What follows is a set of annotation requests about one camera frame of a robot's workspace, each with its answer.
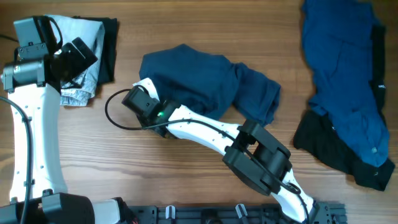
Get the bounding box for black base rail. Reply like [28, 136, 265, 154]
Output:
[130, 202, 348, 224]

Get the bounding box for folded light blue jeans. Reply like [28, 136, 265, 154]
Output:
[50, 15, 105, 106]

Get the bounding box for black cable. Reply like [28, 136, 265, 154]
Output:
[0, 34, 34, 224]
[104, 88, 312, 223]

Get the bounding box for black garment under pile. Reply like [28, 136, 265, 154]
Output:
[293, 26, 396, 192]

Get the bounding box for left black cable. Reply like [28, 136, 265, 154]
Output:
[0, 34, 34, 224]

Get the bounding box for right black cable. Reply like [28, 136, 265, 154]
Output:
[104, 88, 312, 223]

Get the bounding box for blue garment in pile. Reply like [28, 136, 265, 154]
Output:
[302, 0, 389, 167]

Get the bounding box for navy blue shorts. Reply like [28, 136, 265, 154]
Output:
[139, 44, 281, 126]

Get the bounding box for folded black garment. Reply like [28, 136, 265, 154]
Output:
[73, 16, 119, 85]

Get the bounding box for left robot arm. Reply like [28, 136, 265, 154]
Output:
[1, 16, 125, 223]

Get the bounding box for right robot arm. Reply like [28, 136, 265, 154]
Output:
[122, 86, 314, 223]

